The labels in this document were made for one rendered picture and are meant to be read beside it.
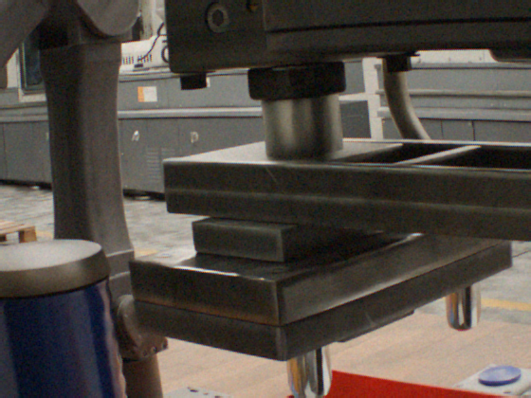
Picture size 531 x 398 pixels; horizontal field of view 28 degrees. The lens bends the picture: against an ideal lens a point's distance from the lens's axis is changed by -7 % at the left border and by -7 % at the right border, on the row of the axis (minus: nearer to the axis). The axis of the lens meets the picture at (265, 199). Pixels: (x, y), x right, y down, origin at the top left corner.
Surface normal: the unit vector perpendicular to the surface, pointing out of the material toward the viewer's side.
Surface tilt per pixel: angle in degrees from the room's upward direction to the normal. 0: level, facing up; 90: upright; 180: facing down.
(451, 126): 90
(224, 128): 90
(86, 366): 104
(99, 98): 97
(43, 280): 72
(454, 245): 90
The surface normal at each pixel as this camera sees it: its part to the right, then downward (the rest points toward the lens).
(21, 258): -0.11, -0.96
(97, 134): 0.75, 0.03
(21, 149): -0.75, 0.17
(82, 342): 0.65, 0.29
